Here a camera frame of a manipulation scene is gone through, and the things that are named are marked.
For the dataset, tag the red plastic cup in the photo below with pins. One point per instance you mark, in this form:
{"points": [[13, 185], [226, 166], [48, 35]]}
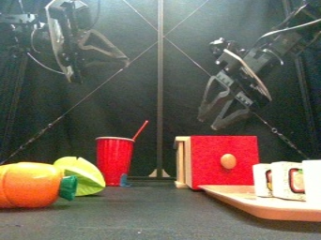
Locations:
{"points": [[114, 161]]}

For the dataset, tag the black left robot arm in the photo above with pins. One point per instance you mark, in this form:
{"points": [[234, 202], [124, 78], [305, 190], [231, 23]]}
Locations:
{"points": [[16, 23]]}

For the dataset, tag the toy sushi roll yellow filling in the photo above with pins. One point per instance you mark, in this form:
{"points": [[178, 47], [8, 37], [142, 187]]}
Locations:
{"points": [[262, 180]]}

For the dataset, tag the green toy lime wedge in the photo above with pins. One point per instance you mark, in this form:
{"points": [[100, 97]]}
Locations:
{"points": [[82, 175]]}

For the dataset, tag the small blue toy piece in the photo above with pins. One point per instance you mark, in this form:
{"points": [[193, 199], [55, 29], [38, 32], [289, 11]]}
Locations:
{"points": [[124, 181]]}

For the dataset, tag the orange toy carrot green stem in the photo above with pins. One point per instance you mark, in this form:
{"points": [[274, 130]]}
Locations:
{"points": [[31, 186]]}

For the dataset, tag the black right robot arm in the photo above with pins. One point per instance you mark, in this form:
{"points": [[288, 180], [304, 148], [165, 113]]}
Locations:
{"points": [[298, 28]]}

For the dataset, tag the light wooden plate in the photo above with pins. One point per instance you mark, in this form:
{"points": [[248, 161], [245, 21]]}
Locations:
{"points": [[258, 203]]}

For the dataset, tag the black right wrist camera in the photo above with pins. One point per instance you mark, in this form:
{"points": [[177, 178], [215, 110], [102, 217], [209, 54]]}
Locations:
{"points": [[221, 48]]}

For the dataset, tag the vertical metal frame pole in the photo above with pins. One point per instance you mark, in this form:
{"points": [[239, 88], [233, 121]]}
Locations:
{"points": [[159, 93]]}

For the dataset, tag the toy sushi roll red filling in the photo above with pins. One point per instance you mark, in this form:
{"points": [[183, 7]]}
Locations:
{"points": [[288, 180]]}

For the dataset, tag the red drinking straw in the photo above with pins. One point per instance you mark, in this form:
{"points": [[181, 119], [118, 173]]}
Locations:
{"points": [[141, 130]]}

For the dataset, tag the white toy sushi piece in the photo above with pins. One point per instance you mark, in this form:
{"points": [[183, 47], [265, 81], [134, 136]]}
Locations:
{"points": [[312, 182]]}

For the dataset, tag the red wooden drawer box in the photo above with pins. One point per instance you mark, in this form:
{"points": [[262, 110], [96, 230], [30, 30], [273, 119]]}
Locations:
{"points": [[221, 161]]}

